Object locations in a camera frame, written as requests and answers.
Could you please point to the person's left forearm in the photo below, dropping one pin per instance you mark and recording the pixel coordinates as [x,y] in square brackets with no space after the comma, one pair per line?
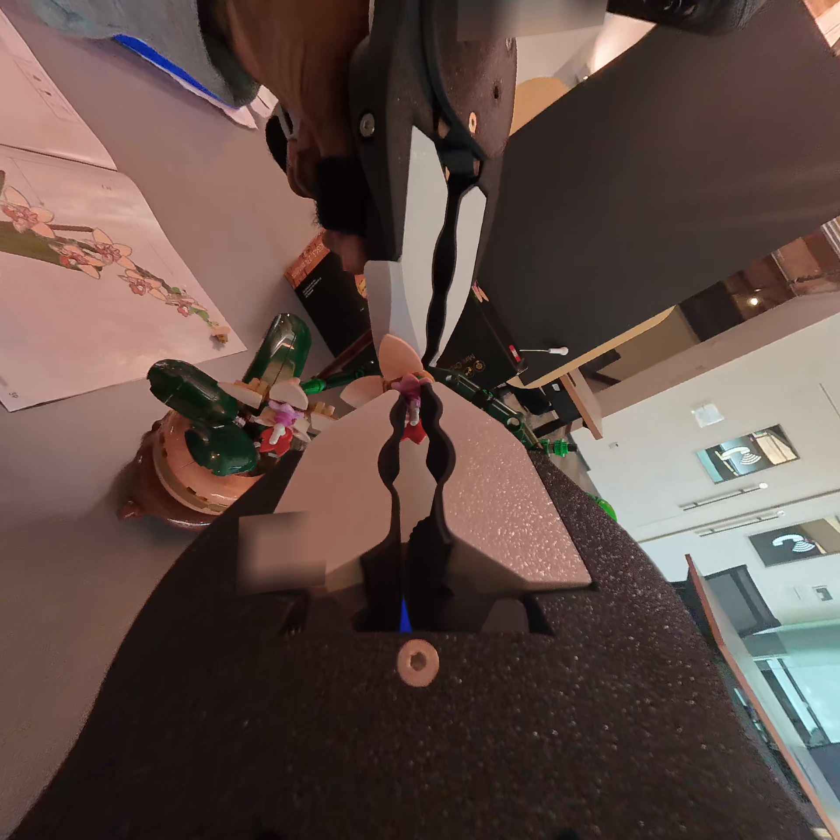
[131,16]

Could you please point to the white pink brick flower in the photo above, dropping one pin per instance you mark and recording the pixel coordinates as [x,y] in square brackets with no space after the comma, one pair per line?
[397,358]

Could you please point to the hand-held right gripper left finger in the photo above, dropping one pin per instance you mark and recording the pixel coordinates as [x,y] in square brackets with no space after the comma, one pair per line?
[341,472]

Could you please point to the brick orchid plant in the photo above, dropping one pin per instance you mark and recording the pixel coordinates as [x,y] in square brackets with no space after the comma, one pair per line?
[174,476]

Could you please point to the open instruction booklet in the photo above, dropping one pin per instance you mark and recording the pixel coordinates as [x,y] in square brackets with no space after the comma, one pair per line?
[98,315]

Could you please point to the black orchid product box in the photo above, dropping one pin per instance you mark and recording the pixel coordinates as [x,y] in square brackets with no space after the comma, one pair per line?
[328,295]

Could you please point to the blue plastic bin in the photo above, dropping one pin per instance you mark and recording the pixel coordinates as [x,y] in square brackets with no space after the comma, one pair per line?
[164,67]

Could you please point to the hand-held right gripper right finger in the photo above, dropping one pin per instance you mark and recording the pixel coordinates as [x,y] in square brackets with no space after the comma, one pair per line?
[505,499]

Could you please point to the grey desk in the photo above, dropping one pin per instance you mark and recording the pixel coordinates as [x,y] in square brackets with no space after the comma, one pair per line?
[79,558]

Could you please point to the person's left hand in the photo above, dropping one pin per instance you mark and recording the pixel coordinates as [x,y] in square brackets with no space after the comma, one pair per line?
[295,59]

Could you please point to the phone icon door window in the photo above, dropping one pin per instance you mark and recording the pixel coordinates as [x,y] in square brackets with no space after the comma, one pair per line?
[748,456]
[794,543]

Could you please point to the small tan brick piece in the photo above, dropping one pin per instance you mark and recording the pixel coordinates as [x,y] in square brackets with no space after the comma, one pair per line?
[219,338]

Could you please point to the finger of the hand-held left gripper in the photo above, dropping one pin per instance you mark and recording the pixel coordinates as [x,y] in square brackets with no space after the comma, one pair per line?
[407,289]
[469,249]

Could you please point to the black divider panel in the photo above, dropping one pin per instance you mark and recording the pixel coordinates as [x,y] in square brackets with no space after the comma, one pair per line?
[656,184]

